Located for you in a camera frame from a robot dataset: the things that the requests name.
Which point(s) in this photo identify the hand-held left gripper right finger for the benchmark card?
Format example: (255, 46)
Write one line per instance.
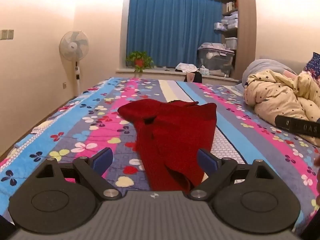
(206, 158)

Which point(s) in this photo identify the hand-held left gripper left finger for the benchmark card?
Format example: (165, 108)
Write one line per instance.
(102, 158)

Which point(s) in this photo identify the red knit sweater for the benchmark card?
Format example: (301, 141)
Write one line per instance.
(175, 135)

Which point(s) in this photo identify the pile of white clothes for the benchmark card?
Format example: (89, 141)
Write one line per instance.
(186, 67)

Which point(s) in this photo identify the cream star-print quilt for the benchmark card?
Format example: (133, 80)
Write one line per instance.
(275, 97)

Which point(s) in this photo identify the floral striped blanket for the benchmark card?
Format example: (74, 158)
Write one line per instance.
(75, 120)

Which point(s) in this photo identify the dark blue printed pillow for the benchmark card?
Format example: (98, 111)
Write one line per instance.
(312, 65)

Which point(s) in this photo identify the grey pillow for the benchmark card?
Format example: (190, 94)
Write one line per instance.
(260, 66)

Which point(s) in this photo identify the black bag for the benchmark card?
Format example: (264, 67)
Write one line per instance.
(198, 78)

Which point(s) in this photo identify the pink cloth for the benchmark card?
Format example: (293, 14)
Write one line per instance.
(191, 77)

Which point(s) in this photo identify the tissue box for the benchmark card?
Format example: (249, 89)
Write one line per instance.
(204, 70)

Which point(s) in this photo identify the large clear storage bin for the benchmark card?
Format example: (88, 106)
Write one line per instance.
(215, 60)

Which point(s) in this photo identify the potted green plant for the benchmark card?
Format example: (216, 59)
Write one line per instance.
(139, 62)

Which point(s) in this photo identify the lidded clear storage box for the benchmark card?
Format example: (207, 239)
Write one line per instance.
(230, 43)

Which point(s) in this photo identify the wooden shelf unit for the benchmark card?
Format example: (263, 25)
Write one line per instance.
(246, 30)

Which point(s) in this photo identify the white standing fan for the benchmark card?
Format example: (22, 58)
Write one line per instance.
(74, 45)

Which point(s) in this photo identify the stacked clear storage boxes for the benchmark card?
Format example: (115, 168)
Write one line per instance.
(231, 21)

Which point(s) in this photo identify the small clear storage box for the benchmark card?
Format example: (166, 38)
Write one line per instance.
(220, 27)

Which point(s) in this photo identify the blue curtain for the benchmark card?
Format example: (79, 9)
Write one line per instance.
(170, 30)

